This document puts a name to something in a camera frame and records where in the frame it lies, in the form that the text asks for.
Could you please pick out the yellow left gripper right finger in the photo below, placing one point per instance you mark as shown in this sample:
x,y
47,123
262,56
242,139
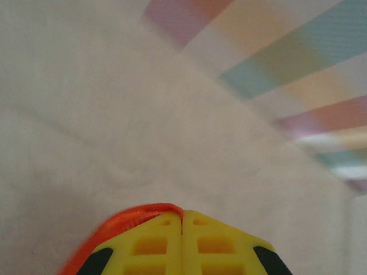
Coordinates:
x,y
212,237

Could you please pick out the orange t-shirt with print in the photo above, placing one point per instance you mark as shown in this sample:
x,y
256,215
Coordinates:
x,y
120,220

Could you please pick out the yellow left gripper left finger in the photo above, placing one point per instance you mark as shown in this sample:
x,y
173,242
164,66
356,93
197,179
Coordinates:
x,y
160,237

